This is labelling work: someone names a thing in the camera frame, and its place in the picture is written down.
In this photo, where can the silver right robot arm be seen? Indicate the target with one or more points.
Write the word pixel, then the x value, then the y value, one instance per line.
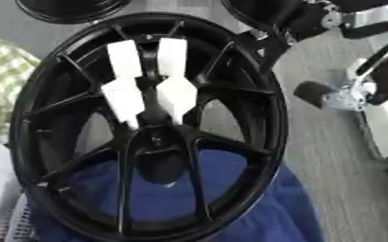
pixel 371 15

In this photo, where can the black spoked wheel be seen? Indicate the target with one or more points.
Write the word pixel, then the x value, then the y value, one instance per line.
pixel 266 126

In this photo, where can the black round wheel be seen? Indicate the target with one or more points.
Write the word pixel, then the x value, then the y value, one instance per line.
pixel 252 9
pixel 70 11

